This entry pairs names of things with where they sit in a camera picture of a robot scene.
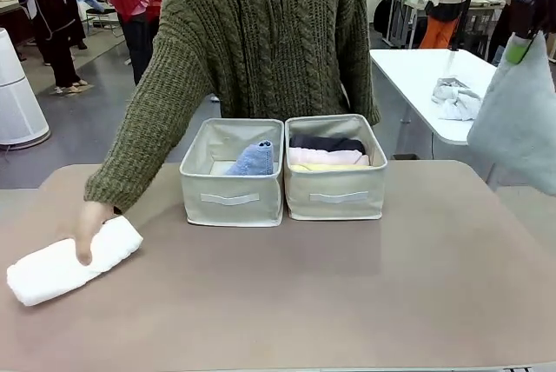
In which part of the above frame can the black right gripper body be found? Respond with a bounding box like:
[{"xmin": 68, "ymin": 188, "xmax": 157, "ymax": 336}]
[{"xmin": 508, "ymin": 0, "xmax": 549, "ymax": 41}]

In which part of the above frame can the pale teal cone towel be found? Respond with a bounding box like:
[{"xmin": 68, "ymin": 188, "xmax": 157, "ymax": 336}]
[{"xmin": 467, "ymin": 31, "xmax": 556, "ymax": 197}]

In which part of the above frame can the dark grey towel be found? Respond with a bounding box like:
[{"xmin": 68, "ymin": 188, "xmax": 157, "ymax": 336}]
[{"xmin": 288, "ymin": 134, "xmax": 366, "ymax": 154}]

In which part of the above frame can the pink towel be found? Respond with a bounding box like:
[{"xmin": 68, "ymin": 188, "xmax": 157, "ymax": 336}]
[{"xmin": 288, "ymin": 147, "xmax": 370, "ymax": 168}]

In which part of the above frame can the yellow towel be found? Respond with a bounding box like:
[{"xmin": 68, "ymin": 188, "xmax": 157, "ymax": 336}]
[{"xmin": 289, "ymin": 163, "xmax": 370, "ymax": 173}]

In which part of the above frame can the lavender blue cone towel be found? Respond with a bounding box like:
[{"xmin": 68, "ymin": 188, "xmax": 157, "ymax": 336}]
[{"xmin": 223, "ymin": 140, "xmax": 275, "ymax": 176}]

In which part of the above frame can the white towel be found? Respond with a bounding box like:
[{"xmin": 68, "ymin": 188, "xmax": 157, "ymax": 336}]
[{"xmin": 6, "ymin": 215, "xmax": 144, "ymax": 308}]

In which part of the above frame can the person right forearm green sleeve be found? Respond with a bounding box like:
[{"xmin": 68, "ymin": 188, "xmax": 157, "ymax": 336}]
[{"xmin": 83, "ymin": 37, "xmax": 209, "ymax": 216}]

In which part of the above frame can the person right hand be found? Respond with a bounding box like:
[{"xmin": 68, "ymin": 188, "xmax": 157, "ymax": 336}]
[{"xmin": 74, "ymin": 201, "xmax": 118, "ymax": 268}]

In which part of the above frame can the black tripod pole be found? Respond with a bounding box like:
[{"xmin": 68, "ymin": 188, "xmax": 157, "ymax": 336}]
[{"xmin": 449, "ymin": 0, "xmax": 486, "ymax": 52}]

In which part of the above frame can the crumpled grey cloth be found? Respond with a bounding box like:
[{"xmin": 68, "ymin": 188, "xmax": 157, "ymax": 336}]
[{"xmin": 430, "ymin": 76, "xmax": 483, "ymax": 122}]

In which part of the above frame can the white side table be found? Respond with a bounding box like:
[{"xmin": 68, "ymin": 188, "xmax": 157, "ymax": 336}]
[{"xmin": 368, "ymin": 48, "xmax": 556, "ymax": 186}]

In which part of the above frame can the grey background table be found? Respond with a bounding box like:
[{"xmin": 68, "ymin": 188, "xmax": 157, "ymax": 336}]
[{"xmin": 381, "ymin": 0, "xmax": 432, "ymax": 50}]

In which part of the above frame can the cream fabric storage box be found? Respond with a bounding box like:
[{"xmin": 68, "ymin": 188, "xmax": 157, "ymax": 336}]
[
  {"xmin": 282, "ymin": 113, "xmax": 389, "ymax": 222},
  {"xmin": 179, "ymin": 117, "xmax": 286, "ymax": 229}
]

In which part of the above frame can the person torso green knit sweater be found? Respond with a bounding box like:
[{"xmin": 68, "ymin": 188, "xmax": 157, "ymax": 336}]
[{"xmin": 151, "ymin": 0, "xmax": 382, "ymax": 128}]

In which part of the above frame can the black metal chair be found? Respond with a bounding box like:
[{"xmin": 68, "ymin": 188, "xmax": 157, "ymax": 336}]
[{"xmin": 85, "ymin": 0, "xmax": 123, "ymax": 37}]

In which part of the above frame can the bystander in dark clothes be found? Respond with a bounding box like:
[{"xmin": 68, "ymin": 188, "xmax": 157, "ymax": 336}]
[{"xmin": 8, "ymin": 0, "xmax": 105, "ymax": 96}]

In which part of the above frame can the white cylindrical air purifier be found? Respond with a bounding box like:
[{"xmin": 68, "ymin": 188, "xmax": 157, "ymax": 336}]
[{"xmin": 0, "ymin": 27, "xmax": 51, "ymax": 147}]

